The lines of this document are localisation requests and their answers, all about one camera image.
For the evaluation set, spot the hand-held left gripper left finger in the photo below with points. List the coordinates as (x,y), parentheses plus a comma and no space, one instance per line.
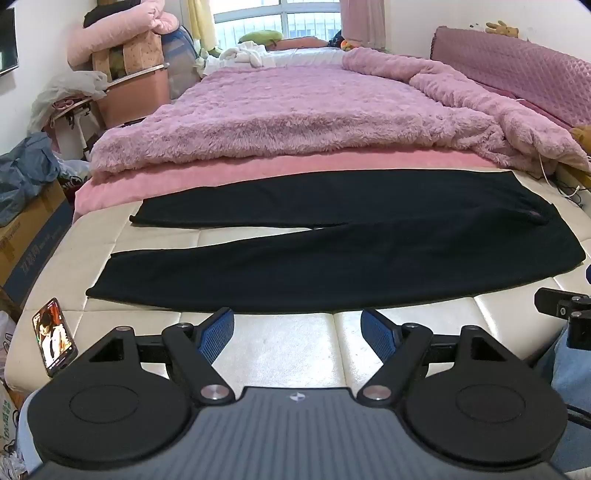
(214,337)

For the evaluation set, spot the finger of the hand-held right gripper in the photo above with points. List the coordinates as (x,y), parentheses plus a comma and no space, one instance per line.
(551,300)

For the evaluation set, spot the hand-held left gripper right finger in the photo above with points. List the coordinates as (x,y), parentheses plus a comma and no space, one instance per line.
(378,334)

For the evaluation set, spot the black pants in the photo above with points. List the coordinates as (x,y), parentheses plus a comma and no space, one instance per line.
(323,258)

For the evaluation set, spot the person's jeans leg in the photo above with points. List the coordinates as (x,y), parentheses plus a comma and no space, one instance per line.
(570,383)

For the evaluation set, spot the smartphone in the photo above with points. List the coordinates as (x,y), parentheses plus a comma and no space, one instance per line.
(53,337)

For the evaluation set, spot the pink bed sheet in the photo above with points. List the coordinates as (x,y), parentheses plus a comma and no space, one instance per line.
(184,177)

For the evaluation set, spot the cardboard box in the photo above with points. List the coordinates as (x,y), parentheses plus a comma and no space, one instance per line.
(27,244)

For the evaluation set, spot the fluffy purple blanket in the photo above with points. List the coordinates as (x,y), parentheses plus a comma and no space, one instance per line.
(300,110)

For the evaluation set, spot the purple quilted headboard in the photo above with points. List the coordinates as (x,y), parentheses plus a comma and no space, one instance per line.
(508,64)

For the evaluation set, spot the pink storage bin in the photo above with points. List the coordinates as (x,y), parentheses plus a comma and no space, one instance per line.
(134,97)

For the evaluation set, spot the blue-grey plastic bag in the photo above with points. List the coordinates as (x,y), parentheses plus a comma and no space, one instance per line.
(23,170)

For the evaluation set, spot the tan plush toy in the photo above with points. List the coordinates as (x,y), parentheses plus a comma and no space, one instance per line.
(503,28)

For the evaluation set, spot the blue patterned bag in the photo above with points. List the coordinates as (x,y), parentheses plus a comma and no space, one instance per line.
(180,60)

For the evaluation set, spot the white cloth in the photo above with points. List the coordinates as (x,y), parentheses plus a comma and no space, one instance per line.
(244,54)

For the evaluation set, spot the white plastic bag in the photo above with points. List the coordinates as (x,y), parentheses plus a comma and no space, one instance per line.
(64,90)

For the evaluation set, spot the brown patterned cushion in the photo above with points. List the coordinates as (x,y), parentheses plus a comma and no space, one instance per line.
(127,53)

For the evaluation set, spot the orange pillow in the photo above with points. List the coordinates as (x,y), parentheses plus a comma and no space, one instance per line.
(300,43)

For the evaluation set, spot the green pillow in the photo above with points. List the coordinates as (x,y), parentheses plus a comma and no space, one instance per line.
(261,37)

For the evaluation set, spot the pink curtain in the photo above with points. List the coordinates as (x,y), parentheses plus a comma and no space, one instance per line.
(364,23)

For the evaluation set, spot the yellow curtain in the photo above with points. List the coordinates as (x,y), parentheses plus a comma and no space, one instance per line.
(201,21)

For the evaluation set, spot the window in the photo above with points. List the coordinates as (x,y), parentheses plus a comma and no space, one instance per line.
(295,21)

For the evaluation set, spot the wall television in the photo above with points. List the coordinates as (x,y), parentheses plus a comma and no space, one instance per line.
(7,41)

